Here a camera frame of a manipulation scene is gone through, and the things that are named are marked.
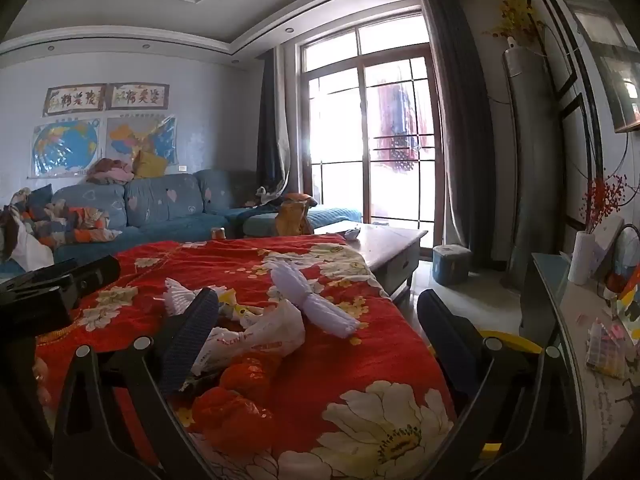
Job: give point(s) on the country map poster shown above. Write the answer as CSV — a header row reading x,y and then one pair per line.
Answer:
x,y
142,140

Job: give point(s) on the brown framed glass door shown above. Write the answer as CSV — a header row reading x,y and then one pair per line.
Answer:
x,y
350,125

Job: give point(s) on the grey curtain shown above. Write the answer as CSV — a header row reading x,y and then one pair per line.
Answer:
x,y
460,135

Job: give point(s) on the grey white cloth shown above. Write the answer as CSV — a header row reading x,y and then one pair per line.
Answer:
x,y
265,196

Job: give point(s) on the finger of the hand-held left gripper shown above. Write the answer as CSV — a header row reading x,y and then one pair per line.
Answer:
x,y
95,272
35,312

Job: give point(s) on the pale lilac plastic bag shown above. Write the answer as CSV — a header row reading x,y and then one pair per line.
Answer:
x,y
315,300

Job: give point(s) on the orange red plastic bag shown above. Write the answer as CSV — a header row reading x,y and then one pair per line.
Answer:
x,y
230,410

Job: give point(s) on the red round object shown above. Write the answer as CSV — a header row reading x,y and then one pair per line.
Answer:
x,y
616,280

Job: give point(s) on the white vase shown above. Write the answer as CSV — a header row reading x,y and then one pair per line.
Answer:
x,y
582,260

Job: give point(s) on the colourful painted board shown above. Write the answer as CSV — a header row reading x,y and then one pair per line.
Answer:
x,y
630,310

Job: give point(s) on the pale blue basket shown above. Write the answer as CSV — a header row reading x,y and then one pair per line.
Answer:
x,y
627,255

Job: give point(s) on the white pleated paper cup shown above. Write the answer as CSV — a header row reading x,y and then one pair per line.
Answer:
x,y
177,295

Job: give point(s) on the yellow artificial flowers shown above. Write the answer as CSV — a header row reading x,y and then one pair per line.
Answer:
x,y
517,17

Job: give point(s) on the grey standing air conditioner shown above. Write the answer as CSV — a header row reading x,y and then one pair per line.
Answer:
x,y
530,160

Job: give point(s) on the orange brown bag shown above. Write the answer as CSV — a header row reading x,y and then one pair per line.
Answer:
x,y
292,217

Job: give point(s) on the dark blue curtain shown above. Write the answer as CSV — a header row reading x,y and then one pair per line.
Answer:
x,y
272,130

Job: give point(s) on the wall mounted television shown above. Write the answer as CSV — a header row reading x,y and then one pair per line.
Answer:
x,y
615,70

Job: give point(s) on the pile of pink red clothes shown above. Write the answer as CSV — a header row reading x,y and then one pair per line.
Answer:
x,y
107,171

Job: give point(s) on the yellow cushion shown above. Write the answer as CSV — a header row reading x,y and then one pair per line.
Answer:
x,y
149,165

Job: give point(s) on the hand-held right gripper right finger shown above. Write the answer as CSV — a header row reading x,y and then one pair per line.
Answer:
x,y
445,340

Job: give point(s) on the grey television cabinet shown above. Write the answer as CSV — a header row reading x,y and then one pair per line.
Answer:
x,y
595,410

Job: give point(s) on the colourful patchwork quilt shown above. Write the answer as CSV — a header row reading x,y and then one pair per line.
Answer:
x,y
75,225

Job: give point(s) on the colourful bead box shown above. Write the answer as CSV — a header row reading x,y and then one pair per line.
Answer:
x,y
606,350

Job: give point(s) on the blue stool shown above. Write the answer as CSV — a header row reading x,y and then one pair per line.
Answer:
x,y
450,265

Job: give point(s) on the yellow white snack packet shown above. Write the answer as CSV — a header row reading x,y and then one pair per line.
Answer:
x,y
235,305

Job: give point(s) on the world map poster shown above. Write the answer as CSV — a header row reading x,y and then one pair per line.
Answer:
x,y
67,147

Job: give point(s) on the white card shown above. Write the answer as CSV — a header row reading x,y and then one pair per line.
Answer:
x,y
610,240

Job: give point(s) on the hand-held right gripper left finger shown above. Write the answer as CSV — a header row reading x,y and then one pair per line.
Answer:
x,y
190,340

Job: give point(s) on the blue sofa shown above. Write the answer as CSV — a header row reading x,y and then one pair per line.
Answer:
x,y
160,205

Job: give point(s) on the white plastic bag red print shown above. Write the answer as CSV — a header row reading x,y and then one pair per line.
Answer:
x,y
270,332

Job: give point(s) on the hanging laundry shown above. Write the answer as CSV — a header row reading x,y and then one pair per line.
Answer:
x,y
400,120

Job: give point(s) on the yellow trash bin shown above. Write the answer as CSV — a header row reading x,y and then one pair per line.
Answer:
x,y
515,341

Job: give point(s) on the red floral blanket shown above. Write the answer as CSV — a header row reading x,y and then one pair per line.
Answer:
x,y
320,370

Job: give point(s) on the framed calligraphy picture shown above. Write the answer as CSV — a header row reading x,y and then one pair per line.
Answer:
x,y
138,96
75,100

